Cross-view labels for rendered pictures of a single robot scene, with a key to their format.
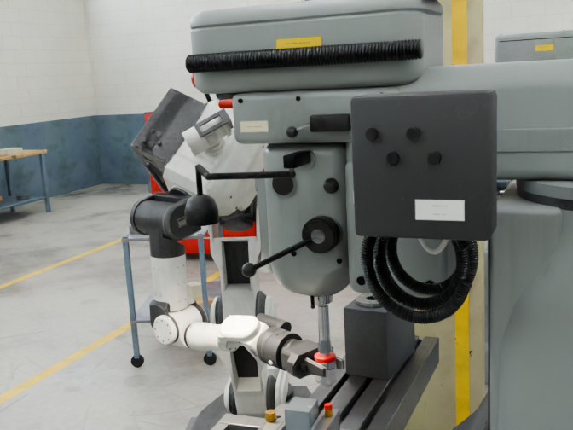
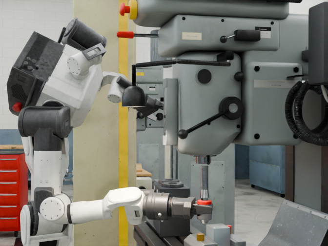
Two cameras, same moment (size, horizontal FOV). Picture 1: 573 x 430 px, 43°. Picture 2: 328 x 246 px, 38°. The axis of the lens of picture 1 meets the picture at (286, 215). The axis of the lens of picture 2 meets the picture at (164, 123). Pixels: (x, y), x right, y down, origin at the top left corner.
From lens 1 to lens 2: 1.07 m
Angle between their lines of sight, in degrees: 38
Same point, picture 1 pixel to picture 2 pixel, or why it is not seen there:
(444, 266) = not seen: hidden behind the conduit
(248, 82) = (192, 6)
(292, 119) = (217, 32)
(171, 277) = (56, 167)
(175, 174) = (53, 90)
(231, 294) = not seen: hidden behind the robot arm
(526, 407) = not seen: outside the picture
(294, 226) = (209, 105)
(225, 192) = (89, 105)
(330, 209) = (234, 93)
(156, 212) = (48, 115)
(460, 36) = (124, 52)
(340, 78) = (251, 10)
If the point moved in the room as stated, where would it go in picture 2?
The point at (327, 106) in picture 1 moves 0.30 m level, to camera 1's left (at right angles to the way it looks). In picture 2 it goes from (239, 26) to (159, 13)
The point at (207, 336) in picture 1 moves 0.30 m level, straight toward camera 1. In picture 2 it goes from (92, 208) to (155, 223)
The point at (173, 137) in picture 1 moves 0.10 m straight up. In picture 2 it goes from (46, 64) to (46, 36)
